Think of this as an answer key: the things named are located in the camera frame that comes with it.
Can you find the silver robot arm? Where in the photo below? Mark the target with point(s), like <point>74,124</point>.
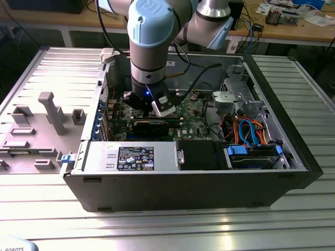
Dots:
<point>147,60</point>

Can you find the blue expansion slot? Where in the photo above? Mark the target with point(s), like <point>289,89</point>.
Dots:
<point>131,136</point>

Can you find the blue slot retainer clip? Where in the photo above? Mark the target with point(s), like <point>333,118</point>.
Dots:
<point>101,104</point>
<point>95,133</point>
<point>98,117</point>

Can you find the CPU cooler heatsink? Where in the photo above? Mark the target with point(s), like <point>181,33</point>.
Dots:
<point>273,17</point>

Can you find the black graphics card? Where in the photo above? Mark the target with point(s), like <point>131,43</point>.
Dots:
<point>150,128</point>

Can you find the grey plastic case latch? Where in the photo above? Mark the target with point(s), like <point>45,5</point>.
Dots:
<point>107,55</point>

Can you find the round coin cell battery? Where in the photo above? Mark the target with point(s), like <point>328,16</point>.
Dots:
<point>193,97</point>

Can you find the green motherboard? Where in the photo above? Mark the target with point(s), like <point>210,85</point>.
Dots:
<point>193,115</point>

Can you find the silver power supply unit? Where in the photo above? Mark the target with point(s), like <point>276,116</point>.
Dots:
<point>99,157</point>

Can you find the silver metal drive cage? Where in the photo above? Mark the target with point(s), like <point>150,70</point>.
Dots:
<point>225,98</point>

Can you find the blue plastic clip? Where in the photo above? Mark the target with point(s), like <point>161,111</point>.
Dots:
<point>66,159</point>

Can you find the black and grey PC case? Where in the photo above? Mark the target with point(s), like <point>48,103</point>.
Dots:
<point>183,191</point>

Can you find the grey parts rack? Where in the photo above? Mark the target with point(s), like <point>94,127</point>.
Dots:
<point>36,142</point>

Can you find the blue disk carrier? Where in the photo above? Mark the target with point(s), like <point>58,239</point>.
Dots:
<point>236,151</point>

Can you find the wooden desk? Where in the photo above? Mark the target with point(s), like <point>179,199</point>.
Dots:
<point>39,19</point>

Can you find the hard disk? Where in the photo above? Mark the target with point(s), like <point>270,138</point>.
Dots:
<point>251,164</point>

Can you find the green RAM stick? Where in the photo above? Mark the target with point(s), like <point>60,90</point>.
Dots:
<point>18,152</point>

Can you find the black equipment box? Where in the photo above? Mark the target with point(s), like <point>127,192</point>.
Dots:
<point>47,6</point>

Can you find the tall black box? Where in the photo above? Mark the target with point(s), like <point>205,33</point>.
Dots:
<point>238,13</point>

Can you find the small black adapter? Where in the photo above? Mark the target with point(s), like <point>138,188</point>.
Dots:
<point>258,27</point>

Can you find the grey electronic box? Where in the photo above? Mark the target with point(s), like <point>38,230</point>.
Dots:
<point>290,18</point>

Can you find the pale blue teach pendant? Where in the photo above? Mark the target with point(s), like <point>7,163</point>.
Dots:
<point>15,244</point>

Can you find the white paper sheet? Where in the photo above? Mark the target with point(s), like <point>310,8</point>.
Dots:
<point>318,20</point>

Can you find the wrist camera white casing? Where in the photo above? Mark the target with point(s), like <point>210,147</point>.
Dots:
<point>165,112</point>

